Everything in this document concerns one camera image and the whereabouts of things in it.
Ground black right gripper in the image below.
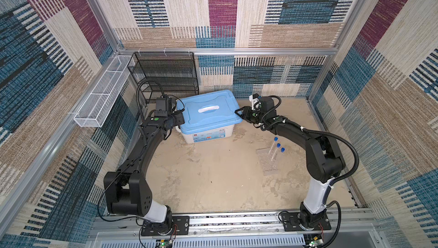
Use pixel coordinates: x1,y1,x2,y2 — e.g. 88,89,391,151
234,105,266,124

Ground blue plastic lid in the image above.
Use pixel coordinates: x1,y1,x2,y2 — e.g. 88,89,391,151
177,89,242,135

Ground white plastic bin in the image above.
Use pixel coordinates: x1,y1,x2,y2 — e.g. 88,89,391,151
176,124,235,144

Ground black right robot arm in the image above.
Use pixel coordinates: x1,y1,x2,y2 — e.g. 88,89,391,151
235,94,360,230

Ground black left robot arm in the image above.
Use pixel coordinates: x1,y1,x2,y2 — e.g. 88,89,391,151
100,79,185,227

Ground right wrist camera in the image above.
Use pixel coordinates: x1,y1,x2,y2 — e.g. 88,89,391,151
249,94,260,111

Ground black wire mesh shelf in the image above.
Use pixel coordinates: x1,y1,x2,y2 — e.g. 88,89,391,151
127,52,200,103

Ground white wire mesh basket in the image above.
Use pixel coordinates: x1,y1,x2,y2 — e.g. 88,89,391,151
74,55,131,128

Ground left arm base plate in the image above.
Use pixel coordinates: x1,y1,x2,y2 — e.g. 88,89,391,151
140,216,190,237

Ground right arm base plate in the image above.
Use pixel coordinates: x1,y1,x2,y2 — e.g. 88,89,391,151
278,210,332,232

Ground aluminium mounting rail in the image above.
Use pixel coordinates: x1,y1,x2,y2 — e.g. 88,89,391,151
88,210,377,242

